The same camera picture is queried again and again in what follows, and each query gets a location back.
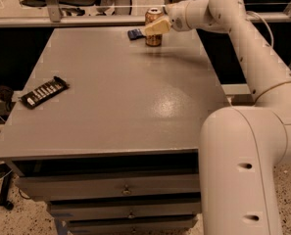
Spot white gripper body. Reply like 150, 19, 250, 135
167, 1, 189, 31

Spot orange LaCroix can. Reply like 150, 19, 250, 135
145, 8, 164, 47

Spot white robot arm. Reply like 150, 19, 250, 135
143, 0, 291, 235

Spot blue rxbar blueberry bar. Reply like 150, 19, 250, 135
127, 28, 145, 40

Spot black snack bar wrapper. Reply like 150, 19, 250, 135
20, 76, 70, 110

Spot grey drawer cabinet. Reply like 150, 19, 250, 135
0, 24, 231, 235

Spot middle grey drawer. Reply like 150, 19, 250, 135
48, 198, 201, 221

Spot grey drawer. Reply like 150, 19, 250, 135
16, 173, 200, 202
67, 215, 197, 235
48, 198, 201, 221

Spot bottom grey drawer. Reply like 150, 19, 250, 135
67, 215, 197, 235

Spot top grey drawer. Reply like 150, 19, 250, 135
16, 173, 200, 202

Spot white cable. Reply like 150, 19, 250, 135
245, 10, 275, 49

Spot grey metal rail frame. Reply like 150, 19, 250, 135
0, 0, 291, 29

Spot black cable clamp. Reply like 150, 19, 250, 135
0, 85, 14, 112

